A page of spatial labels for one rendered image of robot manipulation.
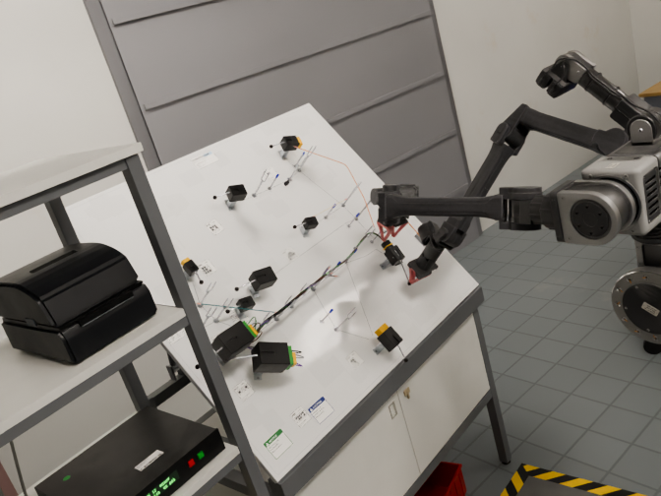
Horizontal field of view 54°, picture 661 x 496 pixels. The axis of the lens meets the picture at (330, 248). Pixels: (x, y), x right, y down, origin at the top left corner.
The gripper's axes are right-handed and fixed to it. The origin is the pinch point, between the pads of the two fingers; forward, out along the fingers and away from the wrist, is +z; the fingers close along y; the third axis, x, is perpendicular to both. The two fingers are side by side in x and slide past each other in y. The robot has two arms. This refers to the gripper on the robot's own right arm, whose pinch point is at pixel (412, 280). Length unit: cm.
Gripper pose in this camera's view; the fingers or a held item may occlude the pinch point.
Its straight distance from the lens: 234.2
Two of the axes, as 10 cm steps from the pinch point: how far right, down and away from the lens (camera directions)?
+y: -7.3, 2.8, -6.3
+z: -3.3, 6.5, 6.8
